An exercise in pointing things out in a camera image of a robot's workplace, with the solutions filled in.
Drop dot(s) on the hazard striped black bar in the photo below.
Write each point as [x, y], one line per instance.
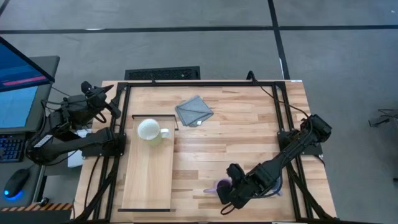
[37, 207]

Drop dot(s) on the grey folded cloth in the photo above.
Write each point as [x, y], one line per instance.
[192, 110]

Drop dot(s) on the black aluminium table frame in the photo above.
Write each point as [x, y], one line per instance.
[202, 84]

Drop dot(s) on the black-edged blue screen monitor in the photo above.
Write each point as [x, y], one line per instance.
[18, 68]

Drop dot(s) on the purple ribbed mug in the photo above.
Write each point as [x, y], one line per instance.
[221, 185]

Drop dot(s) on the cream yellow-green mug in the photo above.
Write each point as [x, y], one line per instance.
[148, 129]

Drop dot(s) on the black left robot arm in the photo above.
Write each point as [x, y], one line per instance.
[77, 143]

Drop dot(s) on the grey computer desk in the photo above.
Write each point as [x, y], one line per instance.
[34, 186]

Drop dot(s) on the black computer mouse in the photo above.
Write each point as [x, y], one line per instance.
[15, 183]

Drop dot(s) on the backlit computer keyboard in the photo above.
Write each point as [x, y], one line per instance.
[11, 149]

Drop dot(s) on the blue-grey mug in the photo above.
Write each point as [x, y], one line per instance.
[280, 190]

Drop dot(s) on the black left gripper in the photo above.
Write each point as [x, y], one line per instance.
[91, 99]

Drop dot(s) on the white paper sheet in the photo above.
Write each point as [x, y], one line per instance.
[74, 160]

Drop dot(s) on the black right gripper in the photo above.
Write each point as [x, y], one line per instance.
[253, 189]

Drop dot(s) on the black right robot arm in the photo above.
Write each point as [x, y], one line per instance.
[292, 146]

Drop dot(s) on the grey framed monitor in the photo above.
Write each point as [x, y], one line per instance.
[46, 102]

